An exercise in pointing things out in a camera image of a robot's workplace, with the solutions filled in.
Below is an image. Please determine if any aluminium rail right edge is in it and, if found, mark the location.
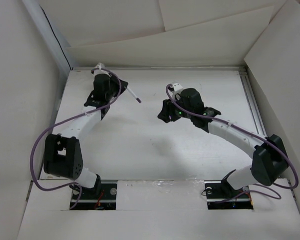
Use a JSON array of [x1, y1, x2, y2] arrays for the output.
[[239, 67, 267, 135]]

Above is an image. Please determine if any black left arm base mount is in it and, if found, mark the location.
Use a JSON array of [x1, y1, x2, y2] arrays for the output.
[[69, 180, 118, 211]]

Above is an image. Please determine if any white purple capped felt pen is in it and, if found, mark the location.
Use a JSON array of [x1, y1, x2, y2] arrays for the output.
[[127, 87, 142, 103]]

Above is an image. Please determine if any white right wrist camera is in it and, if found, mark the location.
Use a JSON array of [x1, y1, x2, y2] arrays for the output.
[[168, 82, 183, 101]]

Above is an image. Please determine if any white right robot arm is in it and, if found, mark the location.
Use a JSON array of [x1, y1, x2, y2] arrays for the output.
[[158, 84, 289, 197]]

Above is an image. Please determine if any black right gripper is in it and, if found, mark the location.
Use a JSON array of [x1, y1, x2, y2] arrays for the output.
[[157, 94, 194, 123]]

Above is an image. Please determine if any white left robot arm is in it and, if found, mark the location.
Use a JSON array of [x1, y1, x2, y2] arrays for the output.
[[43, 73, 128, 198]]

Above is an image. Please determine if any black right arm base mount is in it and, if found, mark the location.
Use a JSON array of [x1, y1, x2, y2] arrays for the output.
[[201, 170, 254, 210]]

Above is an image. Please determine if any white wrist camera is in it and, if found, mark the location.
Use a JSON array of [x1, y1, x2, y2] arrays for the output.
[[168, 82, 183, 101], [90, 62, 109, 76]]

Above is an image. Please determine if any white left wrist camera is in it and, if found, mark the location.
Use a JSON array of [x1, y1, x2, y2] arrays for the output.
[[90, 62, 109, 76]]

